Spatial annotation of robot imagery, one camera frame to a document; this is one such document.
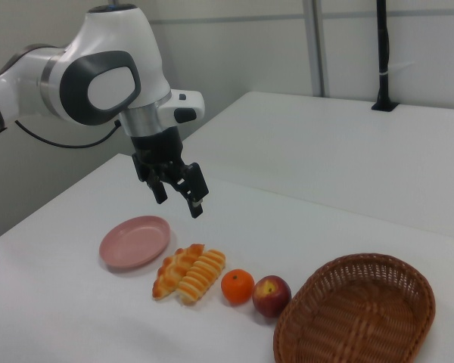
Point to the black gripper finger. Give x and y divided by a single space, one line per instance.
159 187
192 185

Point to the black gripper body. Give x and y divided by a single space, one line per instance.
157 149

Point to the braided toy bread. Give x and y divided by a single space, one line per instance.
172 270

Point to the striped toy bread roll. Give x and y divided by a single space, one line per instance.
202 274

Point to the toy orange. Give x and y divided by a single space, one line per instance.
237 287

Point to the red toy apple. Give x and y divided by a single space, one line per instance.
271 296

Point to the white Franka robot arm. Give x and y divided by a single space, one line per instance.
109 45

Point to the pink plate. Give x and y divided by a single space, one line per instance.
134 242

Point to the brown woven basket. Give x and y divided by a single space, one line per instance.
355 314

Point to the white side table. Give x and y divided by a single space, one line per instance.
325 151

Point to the black pole with base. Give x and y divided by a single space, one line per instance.
382 45

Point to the grey partition post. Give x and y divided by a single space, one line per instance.
316 45

